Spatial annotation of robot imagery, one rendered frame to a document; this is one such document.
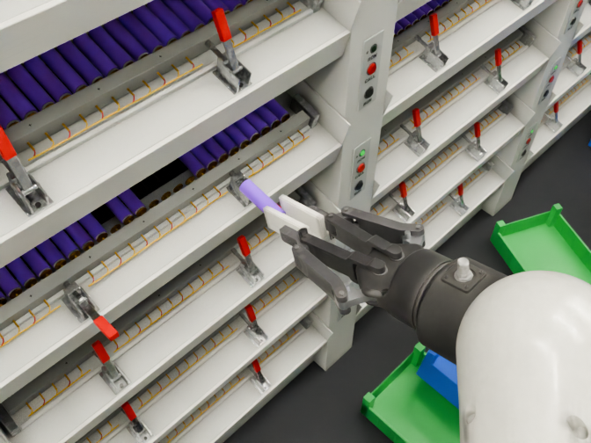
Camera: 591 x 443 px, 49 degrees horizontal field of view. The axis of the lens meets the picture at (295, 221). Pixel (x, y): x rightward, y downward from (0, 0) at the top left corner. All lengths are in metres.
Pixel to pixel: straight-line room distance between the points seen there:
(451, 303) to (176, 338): 0.56
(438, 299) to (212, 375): 0.71
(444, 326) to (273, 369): 0.90
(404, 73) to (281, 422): 0.84
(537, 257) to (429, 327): 1.34
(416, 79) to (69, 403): 0.74
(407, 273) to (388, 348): 1.06
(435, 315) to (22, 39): 0.41
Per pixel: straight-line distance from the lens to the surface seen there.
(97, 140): 0.73
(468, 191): 1.79
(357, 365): 1.63
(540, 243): 1.95
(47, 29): 0.60
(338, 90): 0.95
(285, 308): 1.28
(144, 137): 0.73
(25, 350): 0.84
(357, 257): 0.66
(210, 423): 1.40
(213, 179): 0.91
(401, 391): 1.61
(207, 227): 0.90
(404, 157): 1.28
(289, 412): 1.57
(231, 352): 1.24
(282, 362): 1.45
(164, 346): 1.03
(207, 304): 1.06
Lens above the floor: 1.44
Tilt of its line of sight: 50 degrees down
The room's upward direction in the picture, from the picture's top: straight up
